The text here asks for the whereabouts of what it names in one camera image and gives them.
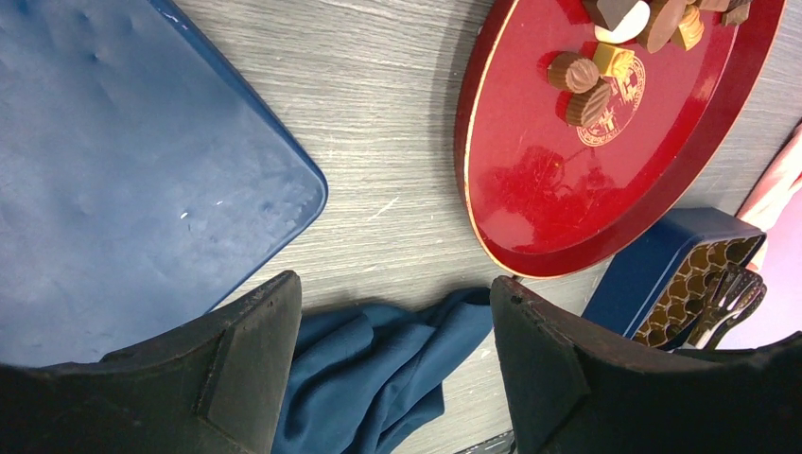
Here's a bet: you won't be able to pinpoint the red round tray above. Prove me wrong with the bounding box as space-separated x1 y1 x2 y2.
454 1 786 278

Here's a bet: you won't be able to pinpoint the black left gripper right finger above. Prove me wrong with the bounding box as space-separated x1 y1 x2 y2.
490 276 801 453

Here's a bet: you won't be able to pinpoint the yellow square chocolate piece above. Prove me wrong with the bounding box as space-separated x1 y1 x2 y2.
593 43 636 79

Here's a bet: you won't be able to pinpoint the blue chocolate tin box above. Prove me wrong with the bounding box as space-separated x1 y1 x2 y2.
582 207 766 350

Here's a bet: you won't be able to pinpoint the dark blue cloth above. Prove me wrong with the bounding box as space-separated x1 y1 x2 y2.
270 288 492 453

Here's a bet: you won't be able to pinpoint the blue tin lid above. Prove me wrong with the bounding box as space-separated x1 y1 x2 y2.
1 1 328 367

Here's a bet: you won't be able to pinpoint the white oval chocolate piece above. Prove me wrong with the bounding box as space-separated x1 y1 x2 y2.
594 1 651 44

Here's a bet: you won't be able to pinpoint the brown ridged chocolate piece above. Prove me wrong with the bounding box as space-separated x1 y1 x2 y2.
565 79 612 128
547 52 600 94

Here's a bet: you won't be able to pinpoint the salmon pink cloth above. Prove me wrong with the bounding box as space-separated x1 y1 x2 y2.
736 124 801 271

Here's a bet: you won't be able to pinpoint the clear plastic metal tongs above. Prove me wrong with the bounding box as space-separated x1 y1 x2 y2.
682 264 767 350

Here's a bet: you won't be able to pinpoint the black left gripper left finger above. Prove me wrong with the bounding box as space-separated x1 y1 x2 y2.
1 271 302 453

